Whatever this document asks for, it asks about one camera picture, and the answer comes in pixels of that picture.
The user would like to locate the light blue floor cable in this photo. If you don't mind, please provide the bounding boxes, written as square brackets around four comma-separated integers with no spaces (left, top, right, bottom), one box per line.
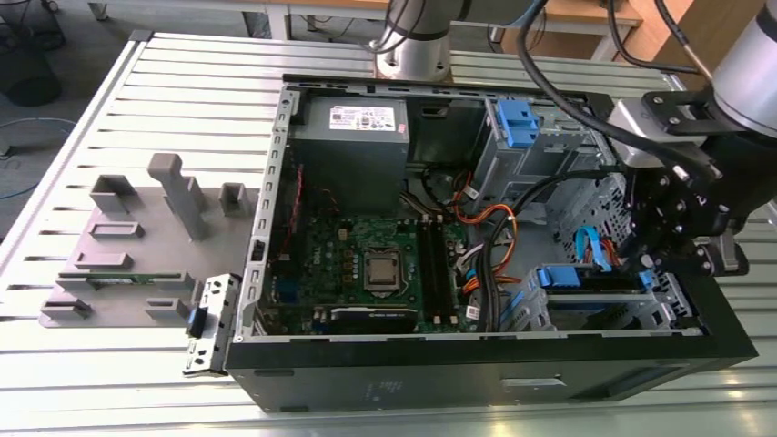
[0,117,78,201]

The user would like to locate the black RAM slot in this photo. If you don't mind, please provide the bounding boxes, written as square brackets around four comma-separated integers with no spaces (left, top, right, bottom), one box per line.
[433,216,457,324]
[416,216,444,325]

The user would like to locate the metal disk bay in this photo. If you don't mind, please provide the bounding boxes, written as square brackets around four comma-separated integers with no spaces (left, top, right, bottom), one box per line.
[512,261,705,333]

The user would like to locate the metal expansion slot bracket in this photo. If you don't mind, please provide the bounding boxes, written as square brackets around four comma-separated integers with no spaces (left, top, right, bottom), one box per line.
[182,272,244,379]

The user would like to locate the black robot cable hose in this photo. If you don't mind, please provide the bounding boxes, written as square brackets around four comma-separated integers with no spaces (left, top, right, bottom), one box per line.
[515,0,724,179]

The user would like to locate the black yellow power wires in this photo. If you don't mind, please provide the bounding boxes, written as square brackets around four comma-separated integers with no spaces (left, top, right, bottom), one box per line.
[399,189,448,218]

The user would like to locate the black PC case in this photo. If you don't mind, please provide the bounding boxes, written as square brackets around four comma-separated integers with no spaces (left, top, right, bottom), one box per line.
[223,72,760,414]

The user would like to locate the black cable bundle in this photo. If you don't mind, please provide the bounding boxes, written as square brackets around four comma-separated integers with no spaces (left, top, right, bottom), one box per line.
[475,213,519,332]

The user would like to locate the red wire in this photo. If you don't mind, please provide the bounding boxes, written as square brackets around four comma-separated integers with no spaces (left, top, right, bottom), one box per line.
[280,162,305,264]

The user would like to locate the blue data wire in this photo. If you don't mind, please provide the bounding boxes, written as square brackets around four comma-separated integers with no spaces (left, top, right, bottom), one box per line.
[573,225,619,273]

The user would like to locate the blue drive carrier latch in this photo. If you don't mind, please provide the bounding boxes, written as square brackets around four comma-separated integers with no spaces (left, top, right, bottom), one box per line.
[495,99,541,149]

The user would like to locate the black curved cable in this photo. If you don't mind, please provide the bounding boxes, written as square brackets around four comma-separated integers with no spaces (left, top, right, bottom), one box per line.
[513,167,609,211]

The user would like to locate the orange black power wire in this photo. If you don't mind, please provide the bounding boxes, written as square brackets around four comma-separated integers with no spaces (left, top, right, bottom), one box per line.
[597,239,627,270]

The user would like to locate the green motherboard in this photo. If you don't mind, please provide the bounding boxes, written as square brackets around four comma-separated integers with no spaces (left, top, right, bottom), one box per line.
[260,213,481,336]

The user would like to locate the orange yellow wire bundle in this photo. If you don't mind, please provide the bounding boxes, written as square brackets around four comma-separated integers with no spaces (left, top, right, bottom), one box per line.
[452,170,525,292]

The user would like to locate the grey parts rack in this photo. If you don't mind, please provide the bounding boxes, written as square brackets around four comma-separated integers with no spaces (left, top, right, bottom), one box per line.
[39,152,263,329]

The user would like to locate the CPU socket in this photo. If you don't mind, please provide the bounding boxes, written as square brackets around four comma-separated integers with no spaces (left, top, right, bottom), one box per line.
[361,245,407,300]

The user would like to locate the metal drive cage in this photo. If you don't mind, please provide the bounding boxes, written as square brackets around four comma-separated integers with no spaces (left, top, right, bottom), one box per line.
[471,93,627,224]

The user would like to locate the silver CPU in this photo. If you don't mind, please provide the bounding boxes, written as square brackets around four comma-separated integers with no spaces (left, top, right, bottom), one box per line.
[367,259,400,286]

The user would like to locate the white table frame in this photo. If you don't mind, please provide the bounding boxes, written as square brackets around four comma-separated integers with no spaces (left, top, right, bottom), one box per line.
[88,0,389,42]

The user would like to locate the wooden desk white legs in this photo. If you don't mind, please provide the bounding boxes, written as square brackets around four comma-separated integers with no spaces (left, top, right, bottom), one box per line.
[484,0,645,63]

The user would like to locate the grey power supply unit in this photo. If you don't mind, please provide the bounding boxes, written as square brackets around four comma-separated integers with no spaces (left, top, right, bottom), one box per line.
[289,96,413,219]

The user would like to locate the black graphics card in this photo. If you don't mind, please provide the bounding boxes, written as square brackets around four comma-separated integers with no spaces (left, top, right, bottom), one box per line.
[331,307,420,334]

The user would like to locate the wooden cabinet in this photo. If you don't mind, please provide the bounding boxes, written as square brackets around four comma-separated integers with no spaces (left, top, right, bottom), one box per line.
[612,0,760,92]

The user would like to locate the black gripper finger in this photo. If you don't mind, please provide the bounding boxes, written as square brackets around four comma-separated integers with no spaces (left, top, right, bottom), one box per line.
[640,235,749,279]
[619,170,657,274]

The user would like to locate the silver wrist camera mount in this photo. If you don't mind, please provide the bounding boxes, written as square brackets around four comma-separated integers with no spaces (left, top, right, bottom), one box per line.
[607,97,712,172]

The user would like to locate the hard disk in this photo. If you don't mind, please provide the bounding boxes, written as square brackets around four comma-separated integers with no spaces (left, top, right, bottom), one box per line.
[509,265,656,331]

